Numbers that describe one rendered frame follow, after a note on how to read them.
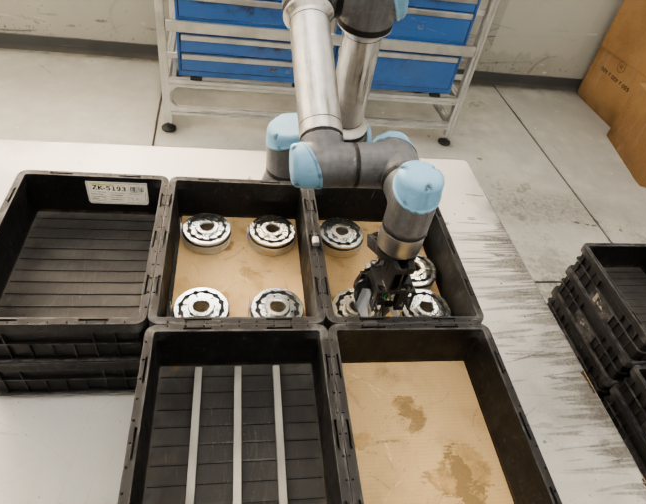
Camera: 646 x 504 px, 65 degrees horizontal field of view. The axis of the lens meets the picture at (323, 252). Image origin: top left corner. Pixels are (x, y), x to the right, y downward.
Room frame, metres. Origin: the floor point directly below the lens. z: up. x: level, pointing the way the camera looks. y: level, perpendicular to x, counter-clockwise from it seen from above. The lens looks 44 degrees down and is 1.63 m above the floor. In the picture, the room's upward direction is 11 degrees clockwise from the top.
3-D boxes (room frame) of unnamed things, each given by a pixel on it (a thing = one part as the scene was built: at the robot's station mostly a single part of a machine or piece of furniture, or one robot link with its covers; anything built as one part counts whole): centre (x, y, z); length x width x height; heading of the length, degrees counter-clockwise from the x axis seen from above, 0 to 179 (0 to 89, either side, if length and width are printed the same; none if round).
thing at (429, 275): (0.80, -0.20, 0.86); 0.10 x 0.10 x 0.01
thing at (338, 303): (0.66, -0.09, 0.86); 0.10 x 0.10 x 0.01
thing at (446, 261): (0.78, -0.13, 0.87); 0.40 x 0.30 x 0.11; 14
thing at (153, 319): (0.71, 0.16, 0.92); 0.40 x 0.30 x 0.02; 14
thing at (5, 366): (0.63, 0.45, 0.76); 0.40 x 0.30 x 0.12; 14
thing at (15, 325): (0.63, 0.45, 0.92); 0.40 x 0.30 x 0.02; 14
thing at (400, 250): (0.65, -0.13, 1.07); 0.08 x 0.08 x 0.05
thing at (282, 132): (1.13, 0.14, 0.90); 0.13 x 0.12 x 0.14; 106
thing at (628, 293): (1.20, -1.04, 0.37); 0.40 x 0.30 x 0.45; 15
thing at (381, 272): (0.64, -0.13, 0.99); 0.09 x 0.08 x 0.12; 17
